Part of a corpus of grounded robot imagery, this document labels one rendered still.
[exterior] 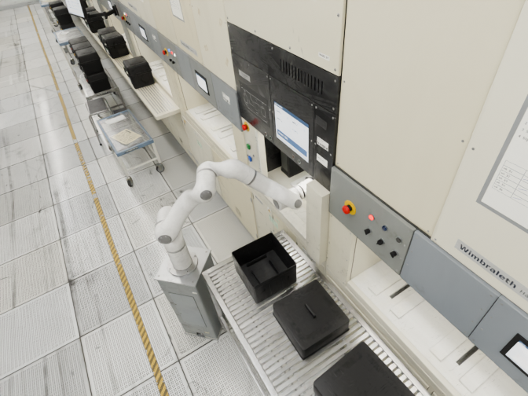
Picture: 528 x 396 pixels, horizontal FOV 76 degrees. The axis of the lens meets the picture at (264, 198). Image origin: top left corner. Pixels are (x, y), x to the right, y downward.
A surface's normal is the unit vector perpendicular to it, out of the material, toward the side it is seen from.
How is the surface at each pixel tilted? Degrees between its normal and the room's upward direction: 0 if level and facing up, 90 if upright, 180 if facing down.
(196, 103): 90
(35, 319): 0
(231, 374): 0
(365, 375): 0
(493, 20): 90
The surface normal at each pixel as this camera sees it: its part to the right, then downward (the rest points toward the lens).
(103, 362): -0.09, -0.72
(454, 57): -0.85, 0.41
